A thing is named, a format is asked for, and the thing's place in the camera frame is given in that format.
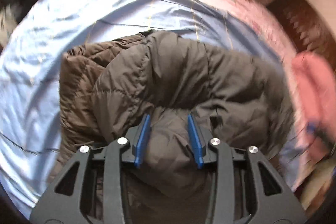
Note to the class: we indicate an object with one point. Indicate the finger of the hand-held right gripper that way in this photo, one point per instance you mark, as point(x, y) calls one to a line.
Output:
point(313, 127)

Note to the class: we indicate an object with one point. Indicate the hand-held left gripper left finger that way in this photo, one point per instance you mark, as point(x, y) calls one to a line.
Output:
point(143, 140)

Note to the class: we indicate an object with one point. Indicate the pink cartoon printed bedsheet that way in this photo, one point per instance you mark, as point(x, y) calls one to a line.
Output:
point(249, 16)

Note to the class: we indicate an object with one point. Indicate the brown puffer jacket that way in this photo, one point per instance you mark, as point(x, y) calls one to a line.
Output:
point(183, 74)

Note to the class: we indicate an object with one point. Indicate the beige mattress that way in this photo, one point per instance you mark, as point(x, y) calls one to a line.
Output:
point(320, 182)

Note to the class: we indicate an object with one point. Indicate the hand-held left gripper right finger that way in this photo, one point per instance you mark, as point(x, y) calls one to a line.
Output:
point(194, 140)

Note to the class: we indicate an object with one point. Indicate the light blue striped sheet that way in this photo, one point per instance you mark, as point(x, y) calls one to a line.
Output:
point(78, 8)

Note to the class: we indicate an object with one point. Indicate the dark wooden headboard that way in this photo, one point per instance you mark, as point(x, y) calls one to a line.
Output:
point(302, 19)

